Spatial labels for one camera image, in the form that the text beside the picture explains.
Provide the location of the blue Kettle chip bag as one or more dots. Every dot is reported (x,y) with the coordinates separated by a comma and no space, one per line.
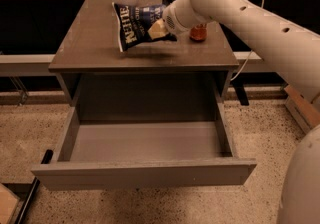
(134,23)

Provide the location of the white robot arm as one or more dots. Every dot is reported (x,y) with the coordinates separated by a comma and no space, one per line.
(290,50)

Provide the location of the black floor bar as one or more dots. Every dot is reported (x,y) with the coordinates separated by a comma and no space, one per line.
(32,191)

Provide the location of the grey horizontal rail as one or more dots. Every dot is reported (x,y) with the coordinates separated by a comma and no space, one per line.
(25,65)

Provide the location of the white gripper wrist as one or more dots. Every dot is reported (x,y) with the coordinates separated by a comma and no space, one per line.
(173,19)

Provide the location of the cardboard box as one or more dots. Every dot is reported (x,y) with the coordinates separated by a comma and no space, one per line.
(305,114)

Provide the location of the red Coca-Cola can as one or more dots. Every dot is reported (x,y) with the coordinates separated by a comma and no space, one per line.
(198,33)

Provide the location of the grey cabinet with counter top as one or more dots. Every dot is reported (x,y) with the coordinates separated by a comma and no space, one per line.
(160,81)

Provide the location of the open grey top drawer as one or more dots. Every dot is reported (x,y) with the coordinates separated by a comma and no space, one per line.
(99,155)

